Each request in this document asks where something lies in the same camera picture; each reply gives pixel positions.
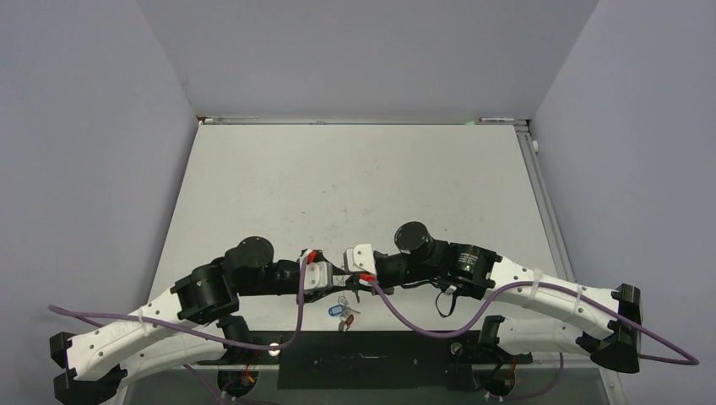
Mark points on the aluminium frame rail right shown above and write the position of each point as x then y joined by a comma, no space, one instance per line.
529,149

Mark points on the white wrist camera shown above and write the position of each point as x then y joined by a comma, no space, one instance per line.
360,259
317,271

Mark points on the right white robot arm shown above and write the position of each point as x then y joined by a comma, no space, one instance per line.
602,324

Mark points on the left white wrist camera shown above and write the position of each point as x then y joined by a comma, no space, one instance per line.
317,271

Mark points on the aluminium frame rail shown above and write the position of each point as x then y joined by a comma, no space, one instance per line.
529,149
255,120

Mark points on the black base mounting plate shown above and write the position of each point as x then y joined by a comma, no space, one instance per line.
377,360

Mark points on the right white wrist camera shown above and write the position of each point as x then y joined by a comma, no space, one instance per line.
360,259

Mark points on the aluminium frame rail back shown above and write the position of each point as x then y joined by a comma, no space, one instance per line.
255,120

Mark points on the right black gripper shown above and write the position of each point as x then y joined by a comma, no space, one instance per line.
388,289

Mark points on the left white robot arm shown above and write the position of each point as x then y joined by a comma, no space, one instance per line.
192,321

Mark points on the key with blue tag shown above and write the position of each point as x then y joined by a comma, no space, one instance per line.
336,310

